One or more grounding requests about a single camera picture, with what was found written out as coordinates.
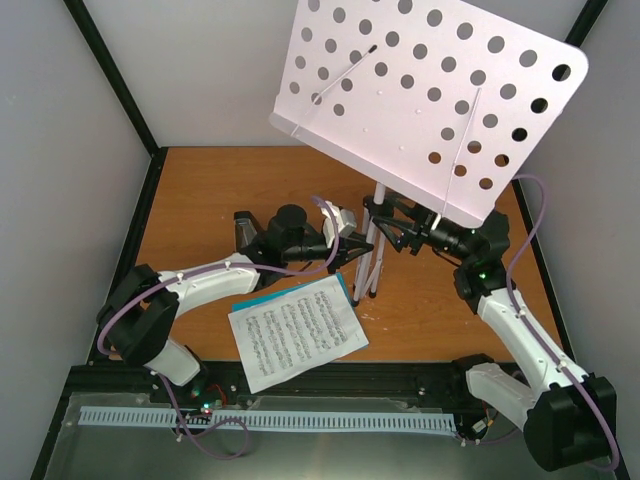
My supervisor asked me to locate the black left frame post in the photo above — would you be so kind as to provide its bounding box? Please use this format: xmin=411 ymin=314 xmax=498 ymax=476
xmin=62 ymin=0 xmax=168 ymax=161

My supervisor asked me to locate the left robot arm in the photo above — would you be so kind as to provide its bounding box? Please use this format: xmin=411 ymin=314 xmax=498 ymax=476
xmin=97 ymin=200 xmax=386 ymax=403

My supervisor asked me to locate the grey slotted cable duct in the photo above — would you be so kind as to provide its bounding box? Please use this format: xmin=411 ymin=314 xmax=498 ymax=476
xmin=77 ymin=406 xmax=457 ymax=436

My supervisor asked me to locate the black aluminium frame post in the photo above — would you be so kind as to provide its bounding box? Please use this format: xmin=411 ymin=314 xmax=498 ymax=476
xmin=564 ymin=0 xmax=609 ymax=47

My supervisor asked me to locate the blue sheet music paper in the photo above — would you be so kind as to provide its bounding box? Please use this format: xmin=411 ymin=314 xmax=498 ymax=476
xmin=231 ymin=273 xmax=351 ymax=312

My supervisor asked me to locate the white tripod music stand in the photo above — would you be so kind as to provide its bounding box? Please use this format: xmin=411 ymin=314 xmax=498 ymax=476
xmin=267 ymin=0 xmax=590 ymax=306

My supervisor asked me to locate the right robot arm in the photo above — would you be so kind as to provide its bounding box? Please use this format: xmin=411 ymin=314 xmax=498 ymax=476
xmin=370 ymin=193 xmax=621 ymax=471

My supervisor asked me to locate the black metronome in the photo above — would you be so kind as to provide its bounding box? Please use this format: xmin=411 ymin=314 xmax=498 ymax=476
xmin=234 ymin=211 xmax=265 ymax=256

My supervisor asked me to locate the white sheet music paper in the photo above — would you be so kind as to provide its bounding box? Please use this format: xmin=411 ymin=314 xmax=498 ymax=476
xmin=228 ymin=275 xmax=369 ymax=394

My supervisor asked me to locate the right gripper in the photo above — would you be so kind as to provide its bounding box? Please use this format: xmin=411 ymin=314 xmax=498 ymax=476
xmin=372 ymin=192 xmax=474 ymax=263

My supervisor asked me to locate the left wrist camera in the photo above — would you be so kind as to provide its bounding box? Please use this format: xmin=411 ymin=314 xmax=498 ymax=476
xmin=320 ymin=201 xmax=358 ymax=248

